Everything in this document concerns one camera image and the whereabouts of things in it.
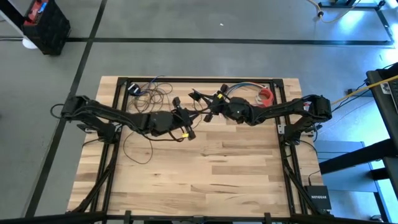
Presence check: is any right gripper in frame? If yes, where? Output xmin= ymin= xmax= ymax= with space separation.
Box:
xmin=198 ymin=83 xmax=255 ymax=125

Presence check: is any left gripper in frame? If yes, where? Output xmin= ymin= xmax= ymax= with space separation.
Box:
xmin=147 ymin=96 xmax=203 ymax=141

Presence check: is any black plastic spool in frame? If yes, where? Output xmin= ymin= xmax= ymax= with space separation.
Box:
xmin=187 ymin=88 xmax=201 ymax=102

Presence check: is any long black cord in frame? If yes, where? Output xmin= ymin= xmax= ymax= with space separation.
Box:
xmin=123 ymin=81 xmax=218 ymax=165

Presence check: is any red tape dispenser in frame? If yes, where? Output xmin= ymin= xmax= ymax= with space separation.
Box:
xmin=256 ymin=88 xmax=275 ymax=107

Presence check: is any black overhead gantry bar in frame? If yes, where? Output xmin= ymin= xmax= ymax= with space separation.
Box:
xmin=0 ymin=212 xmax=398 ymax=224

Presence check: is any black Netgear box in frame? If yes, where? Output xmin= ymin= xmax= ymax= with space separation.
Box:
xmin=303 ymin=185 xmax=332 ymax=211

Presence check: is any black floor box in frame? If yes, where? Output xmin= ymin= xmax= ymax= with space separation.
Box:
xmin=21 ymin=0 xmax=72 ymax=56

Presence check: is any black leg desk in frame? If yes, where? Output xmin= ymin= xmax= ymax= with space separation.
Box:
xmin=317 ymin=0 xmax=386 ymax=9
xmin=318 ymin=61 xmax=398 ymax=224

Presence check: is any white tower fan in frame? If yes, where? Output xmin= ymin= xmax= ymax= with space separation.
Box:
xmin=0 ymin=0 xmax=39 ymax=50

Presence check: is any thin blue data cable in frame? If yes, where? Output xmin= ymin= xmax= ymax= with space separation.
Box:
xmin=148 ymin=74 xmax=166 ymax=91

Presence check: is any blue round camera mount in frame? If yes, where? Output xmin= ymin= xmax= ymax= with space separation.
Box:
xmin=127 ymin=83 xmax=141 ymax=96

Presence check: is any yellow extension cord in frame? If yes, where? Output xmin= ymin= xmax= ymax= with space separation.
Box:
xmin=307 ymin=0 xmax=363 ymax=24

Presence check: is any hanging yellow cord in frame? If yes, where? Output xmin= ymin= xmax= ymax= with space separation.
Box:
xmin=331 ymin=73 xmax=398 ymax=105

